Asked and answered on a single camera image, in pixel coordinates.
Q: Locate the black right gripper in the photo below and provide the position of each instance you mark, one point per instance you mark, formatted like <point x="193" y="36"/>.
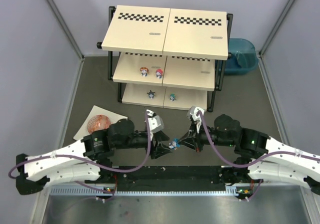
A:
<point x="195" y="139"/>

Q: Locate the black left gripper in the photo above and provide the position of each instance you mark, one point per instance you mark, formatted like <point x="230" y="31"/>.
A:
<point x="155" y="146"/>

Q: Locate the blue bucket Doraemon figure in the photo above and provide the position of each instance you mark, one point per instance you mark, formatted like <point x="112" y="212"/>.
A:
<point x="174" y="144"/>

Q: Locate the pink-hooded Doraemon figure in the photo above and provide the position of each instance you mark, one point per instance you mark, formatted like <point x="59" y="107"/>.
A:
<point x="159" y="73"/>

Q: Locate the orange lion Doraemon figure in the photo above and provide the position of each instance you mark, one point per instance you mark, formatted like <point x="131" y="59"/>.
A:
<point x="144" y="71"/>

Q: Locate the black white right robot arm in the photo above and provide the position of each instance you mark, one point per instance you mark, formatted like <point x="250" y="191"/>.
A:
<point x="253" y="155"/>

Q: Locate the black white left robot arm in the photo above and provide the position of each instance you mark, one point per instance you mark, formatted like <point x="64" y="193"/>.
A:
<point x="88" y="159"/>

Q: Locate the three-tier beige black shelf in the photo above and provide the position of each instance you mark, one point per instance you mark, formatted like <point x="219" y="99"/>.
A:
<point x="190" y="46"/>

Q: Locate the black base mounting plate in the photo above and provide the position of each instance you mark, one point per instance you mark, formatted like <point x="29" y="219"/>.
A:
<point x="175" y="178"/>

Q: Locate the teal-hooded Doraemon figure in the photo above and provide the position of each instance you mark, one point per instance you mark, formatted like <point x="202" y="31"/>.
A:
<point x="172" y="97"/>

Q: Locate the grey-hooded Doraemon figure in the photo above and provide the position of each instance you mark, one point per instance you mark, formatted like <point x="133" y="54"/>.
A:
<point x="151" y="94"/>

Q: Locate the red patterned bowl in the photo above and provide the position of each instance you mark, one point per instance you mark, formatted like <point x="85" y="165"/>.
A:
<point x="98" y="122"/>

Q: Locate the white square plate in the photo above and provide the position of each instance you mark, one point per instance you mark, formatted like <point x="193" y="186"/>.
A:
<point x="114" y="117"/>

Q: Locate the teal plastic basin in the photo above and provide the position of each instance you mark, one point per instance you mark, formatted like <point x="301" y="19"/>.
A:
<point x="244" y="58"/>

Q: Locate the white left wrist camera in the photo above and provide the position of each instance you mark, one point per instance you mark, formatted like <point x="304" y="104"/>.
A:
<point x="155" y="122"/>

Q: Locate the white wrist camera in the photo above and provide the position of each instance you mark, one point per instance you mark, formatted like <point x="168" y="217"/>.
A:
<point x="155" y="122"/>
<point x="194" y="115"/>

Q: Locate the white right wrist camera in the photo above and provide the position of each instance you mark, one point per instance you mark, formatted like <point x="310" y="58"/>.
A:
<point x="194" y="115"/>

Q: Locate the light blue cable duct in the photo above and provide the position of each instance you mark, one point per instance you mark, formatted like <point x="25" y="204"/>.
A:
<point x="78" y="190"/>

